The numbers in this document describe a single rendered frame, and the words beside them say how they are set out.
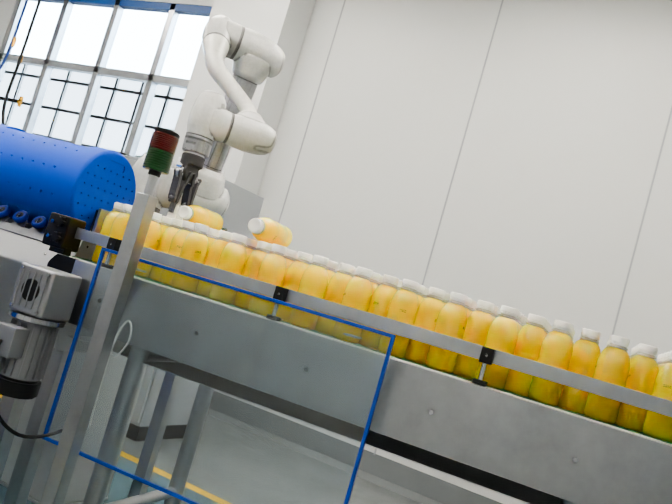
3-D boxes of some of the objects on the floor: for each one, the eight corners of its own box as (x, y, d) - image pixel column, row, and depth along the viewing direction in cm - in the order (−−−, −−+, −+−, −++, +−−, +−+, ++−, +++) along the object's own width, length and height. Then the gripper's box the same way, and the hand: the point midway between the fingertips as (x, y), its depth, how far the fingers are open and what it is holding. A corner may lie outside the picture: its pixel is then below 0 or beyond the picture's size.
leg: (2, 534, 222) (64, 339, 226) (16, 542, 220) (78, 344, 224) (-12, 538, 217) (51, 338, 221) (2, 546, 215) (66, 344, 219)
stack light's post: (3, 650, 165) (145, 195, 172) (16, 658, 163) (159, 198, 171) (-10, 656, 161) (136, 191, 168) (3, 664, 160) (149, 194, 167)
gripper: (198, 159, 239) (177, 227, 237) (170, 144, 223) (148, 217, 221) (216, 164, 236) (195, 233, 234) (190, 149, 220) (167, 222, 219)
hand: (175, 215), depth 228 cm, fingers closed on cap, 4 cm apart
